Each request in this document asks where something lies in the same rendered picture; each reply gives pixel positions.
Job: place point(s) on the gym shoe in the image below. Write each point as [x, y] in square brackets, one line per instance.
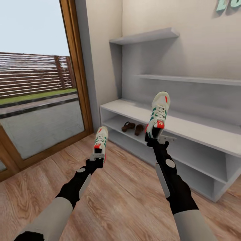
[160, 108]
[100, 142]

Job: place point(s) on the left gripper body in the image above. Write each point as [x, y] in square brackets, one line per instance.
[98, 163]

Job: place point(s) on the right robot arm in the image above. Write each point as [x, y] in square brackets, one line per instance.
[190, 223]

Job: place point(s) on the sandal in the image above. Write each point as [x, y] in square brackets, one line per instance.
[128, 126]
[139, 128]

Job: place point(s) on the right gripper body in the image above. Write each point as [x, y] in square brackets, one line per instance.
[156, 145]

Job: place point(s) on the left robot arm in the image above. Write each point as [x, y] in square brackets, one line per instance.
[50, 223]

